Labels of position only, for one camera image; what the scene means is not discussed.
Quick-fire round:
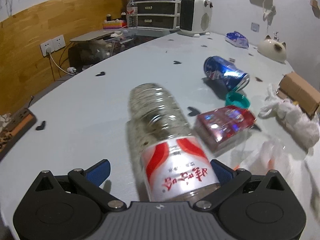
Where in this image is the clear plastic bag orange stripe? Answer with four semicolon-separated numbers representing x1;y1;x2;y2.
231;131;307;179

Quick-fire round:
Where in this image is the clear plastic water bottle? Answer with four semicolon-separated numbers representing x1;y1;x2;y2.
129;83;220;204

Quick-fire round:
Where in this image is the teal plastic lid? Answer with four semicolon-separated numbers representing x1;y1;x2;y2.
225;92;251;109

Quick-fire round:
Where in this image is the white tissue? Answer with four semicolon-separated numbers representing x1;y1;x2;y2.
258;84;319;149

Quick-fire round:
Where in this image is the red snack packet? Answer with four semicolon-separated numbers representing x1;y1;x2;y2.
194;105;256;152

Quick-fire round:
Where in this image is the brown cardboard box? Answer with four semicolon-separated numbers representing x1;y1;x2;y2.
277;72;320;119

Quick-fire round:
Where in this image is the crushed blue soda can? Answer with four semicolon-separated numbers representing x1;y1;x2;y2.
203;56;250;92

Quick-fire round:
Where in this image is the white cat figurine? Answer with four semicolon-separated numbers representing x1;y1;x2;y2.
257;35;287;63

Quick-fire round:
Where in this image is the blue white snack wrapper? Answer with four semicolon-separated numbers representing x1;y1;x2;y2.
225;31;249;49

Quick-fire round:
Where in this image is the silver laptop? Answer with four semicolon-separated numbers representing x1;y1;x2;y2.
70;30;114;42

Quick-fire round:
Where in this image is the colourful pen holder box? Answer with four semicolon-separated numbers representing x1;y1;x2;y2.
103;19;127;30

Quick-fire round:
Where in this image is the white space heater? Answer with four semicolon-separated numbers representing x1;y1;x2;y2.
178;0;213;37

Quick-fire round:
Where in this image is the upright water bottle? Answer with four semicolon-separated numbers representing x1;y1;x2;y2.
126;0;138;28

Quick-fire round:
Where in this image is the white drawer organizer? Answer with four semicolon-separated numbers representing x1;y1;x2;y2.
135;0;181;30

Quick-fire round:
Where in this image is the white power cable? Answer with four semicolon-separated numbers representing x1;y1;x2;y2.
47;51;77;75

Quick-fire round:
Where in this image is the white wall socket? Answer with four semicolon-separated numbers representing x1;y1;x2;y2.
40;35;66;57

